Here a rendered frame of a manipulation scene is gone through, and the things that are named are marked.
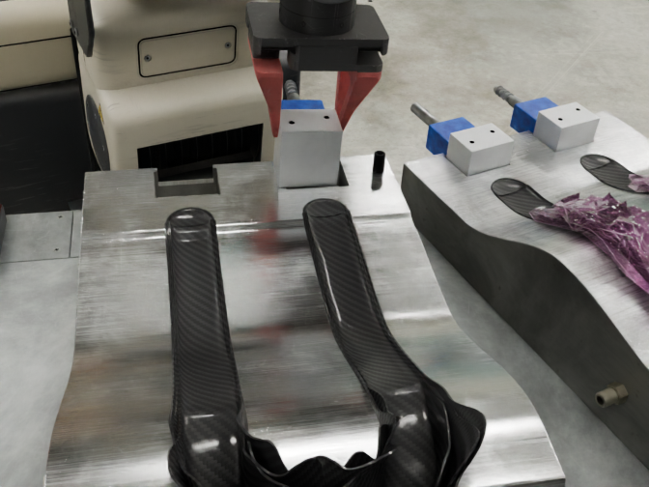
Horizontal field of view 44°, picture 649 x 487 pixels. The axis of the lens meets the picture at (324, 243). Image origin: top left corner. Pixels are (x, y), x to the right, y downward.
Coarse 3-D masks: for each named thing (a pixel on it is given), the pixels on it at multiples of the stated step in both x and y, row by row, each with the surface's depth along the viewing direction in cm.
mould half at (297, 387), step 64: (128, 192) 66; (256, 192) 67; (320, 192) 67; (384, 192) 68; (128, 256) 60; (256, 256) 61; (384, 256) 62; (128, 320) 56; (256, 320) 56; (320, 320) 57; (448, 320) 57; (128, 384) 49; (256, 384) 48; (320, 384) 47; (448, 384) 47; (512, 384) 47; (64, 448) 41; (128, 448) 41; (320, 448) 42; (512, 448) 43
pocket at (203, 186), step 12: (216, 168) 69; (156, 180) 69; (192, 180) 70; (204, 180) 70; (216, 180) 70; (156, 192) 70; (168, 192) 70; (180, 192) 70; (192, 192) 71; (204, 192) 71; (216, 192) 71
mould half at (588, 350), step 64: (448, 192) 74; (576, 192) 75; (448, 256) 75; (512, 256) 66; (576, 256) 61; (512, 320) 68; (576, 320) 61; (640, 320) 58; (576, 384) 63; (640, 384) 57; (640, 448) 58
